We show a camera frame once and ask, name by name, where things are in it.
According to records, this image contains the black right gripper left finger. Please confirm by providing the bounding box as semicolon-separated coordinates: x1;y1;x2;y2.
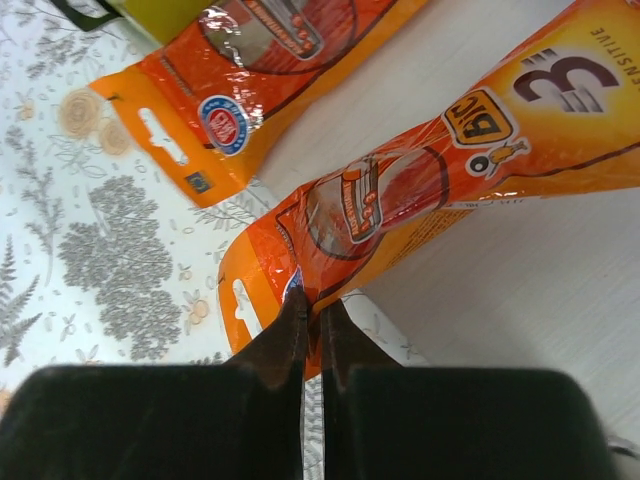
1;287;308;479

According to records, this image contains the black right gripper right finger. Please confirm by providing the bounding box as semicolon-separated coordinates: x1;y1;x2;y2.
319;302;615;479

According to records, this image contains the white two-tier shelf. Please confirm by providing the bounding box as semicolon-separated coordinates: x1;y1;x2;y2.
259;1;639;443

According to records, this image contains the orange razor packet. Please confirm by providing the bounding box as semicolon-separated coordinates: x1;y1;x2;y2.
217;1;639;352
92;0;422;207

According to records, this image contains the floral tablecloth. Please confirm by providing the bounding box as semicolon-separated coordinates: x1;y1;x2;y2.
1;1;273;421

